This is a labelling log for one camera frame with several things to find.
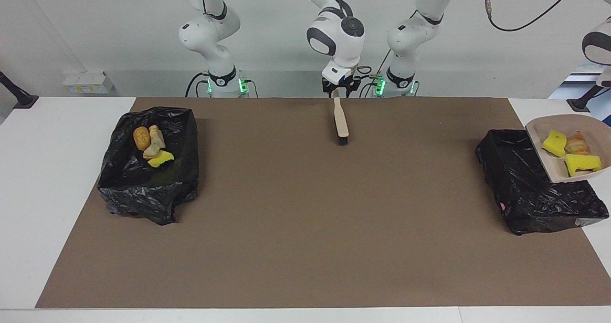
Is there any green and yellow sponge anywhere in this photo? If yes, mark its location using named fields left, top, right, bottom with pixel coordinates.
left=147, top=150, right=175, bottom=168

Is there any brown table mat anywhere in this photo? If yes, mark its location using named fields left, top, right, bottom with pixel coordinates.
left=35, top=97, right=611, bottom=309

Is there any shallow bin with black bag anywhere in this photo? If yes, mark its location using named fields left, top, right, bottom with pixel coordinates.
left=475, top=129, right=610, bottom=236

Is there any black right base cable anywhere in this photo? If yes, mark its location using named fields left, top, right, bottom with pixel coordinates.
left=185, top=72, right=259, bottom=98

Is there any white box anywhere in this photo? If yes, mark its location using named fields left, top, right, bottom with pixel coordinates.
left=62, top=71, right=114, bottom=94

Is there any brown oval bread roll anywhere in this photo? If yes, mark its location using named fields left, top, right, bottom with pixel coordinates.
left=133, top=126, right=151, bottom=151

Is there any notched yellow sponge piece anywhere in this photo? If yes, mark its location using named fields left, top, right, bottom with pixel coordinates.
left=565, top=154, right=602, bottom=177

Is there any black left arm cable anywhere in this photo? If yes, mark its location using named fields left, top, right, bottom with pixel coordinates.
left=485, top=0, right=588, bottom=32

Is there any beige plastic dustpan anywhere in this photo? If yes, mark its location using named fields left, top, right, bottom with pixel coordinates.
left=525, top=114, right=611, bottom=184

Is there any beige brush with black bristles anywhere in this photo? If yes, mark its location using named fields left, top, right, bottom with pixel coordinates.
left=333, top=90, right=349, bottom=146

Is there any black base cable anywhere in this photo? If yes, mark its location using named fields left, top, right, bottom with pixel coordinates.
left=185, top=72, right=259, bottom=98
left=358, top=51, right=394, bottom=98

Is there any black left base cable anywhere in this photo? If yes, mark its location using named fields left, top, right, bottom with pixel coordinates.
left=358, top=51, right=394, bottom=98

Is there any tall bin with black bag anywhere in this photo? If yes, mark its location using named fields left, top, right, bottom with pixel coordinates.
left=97, top=105, right=200, bottom=226

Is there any pale bread slice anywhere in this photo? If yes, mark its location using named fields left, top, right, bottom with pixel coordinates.
left=148, top=125, right=166, bottom=149

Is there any black stand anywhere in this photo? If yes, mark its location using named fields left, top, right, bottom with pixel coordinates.
left=567, top=84, right=606, bottom=113
left=0, top=71, right=39, bottom=110

